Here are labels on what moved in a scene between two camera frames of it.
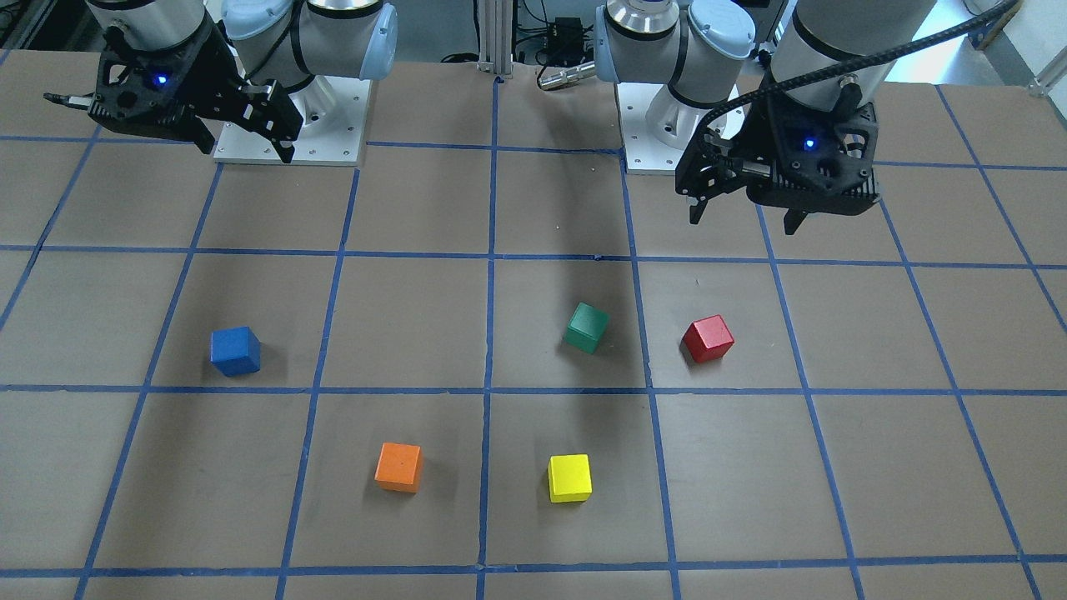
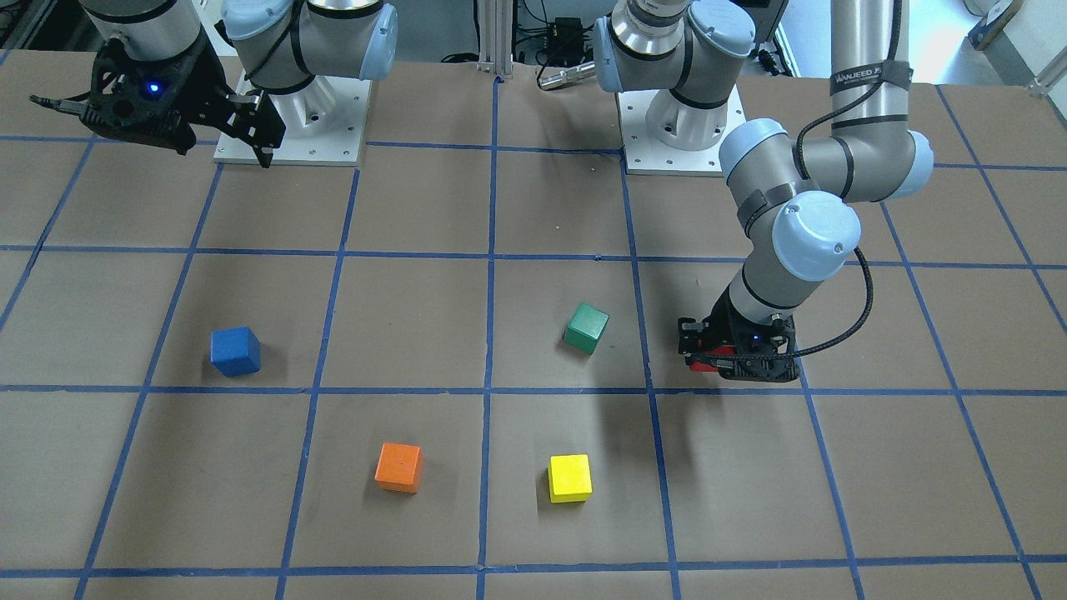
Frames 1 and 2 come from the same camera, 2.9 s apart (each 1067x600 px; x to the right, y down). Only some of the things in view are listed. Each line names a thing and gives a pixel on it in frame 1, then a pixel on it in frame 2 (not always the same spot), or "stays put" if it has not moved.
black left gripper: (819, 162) → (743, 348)
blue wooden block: (235, 351) stays put
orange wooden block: (399, 467) stays put
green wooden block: (586, 327) stays put
